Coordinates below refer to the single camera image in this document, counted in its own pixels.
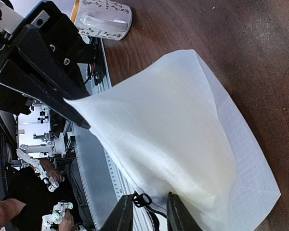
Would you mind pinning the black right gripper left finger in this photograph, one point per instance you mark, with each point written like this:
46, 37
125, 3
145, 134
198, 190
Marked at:
121, 217

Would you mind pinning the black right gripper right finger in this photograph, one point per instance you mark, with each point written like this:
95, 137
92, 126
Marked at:
178, 216

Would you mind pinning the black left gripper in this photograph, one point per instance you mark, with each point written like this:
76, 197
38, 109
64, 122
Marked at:
39, 60

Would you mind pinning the white paper bag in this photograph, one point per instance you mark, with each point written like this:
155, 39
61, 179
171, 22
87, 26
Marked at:
173, 128

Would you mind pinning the patterned mug orange inside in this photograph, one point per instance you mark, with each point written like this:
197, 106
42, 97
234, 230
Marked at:
105, 19

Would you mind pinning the person in black shirt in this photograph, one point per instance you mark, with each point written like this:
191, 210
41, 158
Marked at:
28, 200

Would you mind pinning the aluminium front rail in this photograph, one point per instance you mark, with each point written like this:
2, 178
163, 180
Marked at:
103, 183

